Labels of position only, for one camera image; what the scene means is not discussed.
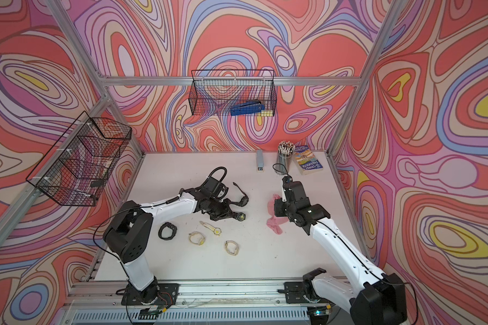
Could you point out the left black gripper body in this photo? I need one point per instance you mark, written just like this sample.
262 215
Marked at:
218 210

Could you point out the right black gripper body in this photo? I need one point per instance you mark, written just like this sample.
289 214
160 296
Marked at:
283 208

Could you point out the pink cloth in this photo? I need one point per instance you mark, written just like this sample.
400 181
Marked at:
274 222

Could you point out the beige strap yellow dial watch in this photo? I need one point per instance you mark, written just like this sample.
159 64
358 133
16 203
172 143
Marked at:
215 230

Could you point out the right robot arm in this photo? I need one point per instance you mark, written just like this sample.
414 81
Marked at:
370 296

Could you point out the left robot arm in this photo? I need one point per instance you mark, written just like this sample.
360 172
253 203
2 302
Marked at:
128 232

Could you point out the beige looped watch left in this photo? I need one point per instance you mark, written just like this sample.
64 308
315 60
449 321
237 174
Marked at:
196 238

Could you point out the beige looped watch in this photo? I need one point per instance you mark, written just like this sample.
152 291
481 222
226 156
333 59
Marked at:
196 238
231 247

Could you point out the beige looped watch right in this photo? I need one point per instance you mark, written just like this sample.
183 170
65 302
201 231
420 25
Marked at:
231 247

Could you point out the colourful book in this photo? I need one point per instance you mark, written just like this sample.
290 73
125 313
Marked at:
306 161

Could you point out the grey stapler on table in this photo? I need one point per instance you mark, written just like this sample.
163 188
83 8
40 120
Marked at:
259 161

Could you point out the metal pencil cup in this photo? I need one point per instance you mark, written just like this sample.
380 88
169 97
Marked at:
285 151

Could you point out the blue stapler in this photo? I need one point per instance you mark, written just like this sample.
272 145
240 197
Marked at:
247 108

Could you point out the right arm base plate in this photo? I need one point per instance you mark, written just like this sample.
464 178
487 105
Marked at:
298 292

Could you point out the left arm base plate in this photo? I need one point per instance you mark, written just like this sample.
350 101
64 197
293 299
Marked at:
161 294

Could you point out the black wire basket back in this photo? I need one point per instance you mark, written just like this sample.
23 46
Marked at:
214 91

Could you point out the black wire basket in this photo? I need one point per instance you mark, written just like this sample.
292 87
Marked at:
76 169
214 91

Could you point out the black wire basket left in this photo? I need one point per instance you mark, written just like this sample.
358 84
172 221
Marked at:
76 169

